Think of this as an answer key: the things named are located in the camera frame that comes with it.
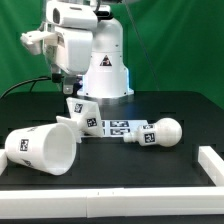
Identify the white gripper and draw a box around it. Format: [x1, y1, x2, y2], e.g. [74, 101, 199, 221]
[43, 0, 98, 94]

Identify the white lamp base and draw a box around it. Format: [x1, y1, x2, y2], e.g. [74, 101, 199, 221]
[56, 97, 104, 143]

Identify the white conical lamp shade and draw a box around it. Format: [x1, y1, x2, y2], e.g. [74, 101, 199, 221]
[5, 123, 76, 175]

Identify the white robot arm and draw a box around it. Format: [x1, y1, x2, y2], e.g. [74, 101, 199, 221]
[43, 0, 133, 102]

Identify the marker sheet on table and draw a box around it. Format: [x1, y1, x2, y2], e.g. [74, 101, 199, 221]
[102, 120, 148, 137]

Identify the black cable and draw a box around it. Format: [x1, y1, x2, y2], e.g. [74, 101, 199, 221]
[0, 75, 54, 100]

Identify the white front rail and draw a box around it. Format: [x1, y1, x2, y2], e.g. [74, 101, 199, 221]
[0, 187, 224, 219]

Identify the white right rail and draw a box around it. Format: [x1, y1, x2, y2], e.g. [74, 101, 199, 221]
[198, 146, 224, 187]

